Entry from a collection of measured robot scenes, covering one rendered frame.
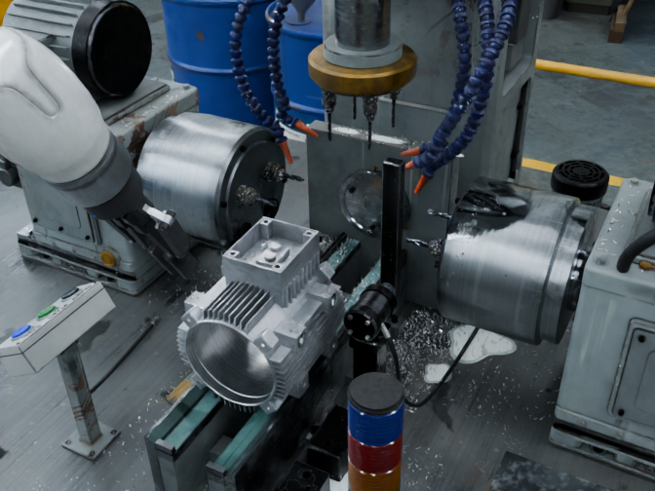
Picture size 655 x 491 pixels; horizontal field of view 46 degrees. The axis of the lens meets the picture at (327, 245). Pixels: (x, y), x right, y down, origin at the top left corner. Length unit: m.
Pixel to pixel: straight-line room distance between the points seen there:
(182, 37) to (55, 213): 1.77
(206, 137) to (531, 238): 0.62
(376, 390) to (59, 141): 0.40
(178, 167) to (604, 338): 0.79
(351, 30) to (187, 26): 2.08
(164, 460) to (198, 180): 0.51
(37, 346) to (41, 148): 0.45
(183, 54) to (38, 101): 2.61
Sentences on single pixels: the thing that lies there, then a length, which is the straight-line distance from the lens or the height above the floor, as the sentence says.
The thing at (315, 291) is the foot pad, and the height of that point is 1.07.
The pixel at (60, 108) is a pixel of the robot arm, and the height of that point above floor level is 1.50.
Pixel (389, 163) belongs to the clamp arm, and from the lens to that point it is 1.16.
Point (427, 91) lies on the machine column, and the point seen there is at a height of 1.21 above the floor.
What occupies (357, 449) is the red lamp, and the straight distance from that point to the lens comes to 0.86.
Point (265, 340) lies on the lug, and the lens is 1.09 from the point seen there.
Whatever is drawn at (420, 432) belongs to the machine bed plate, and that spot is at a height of 0.80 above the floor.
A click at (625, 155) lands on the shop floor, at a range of 4.06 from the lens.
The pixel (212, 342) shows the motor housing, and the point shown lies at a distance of 1.25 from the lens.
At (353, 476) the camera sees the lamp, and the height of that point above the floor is 1.10.
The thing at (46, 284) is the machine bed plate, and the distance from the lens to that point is 1.78.
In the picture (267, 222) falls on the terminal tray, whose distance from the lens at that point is 1.23.
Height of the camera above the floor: 1.80
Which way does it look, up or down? 34 degrees down
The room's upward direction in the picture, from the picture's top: 1 degrees counter-clockwise
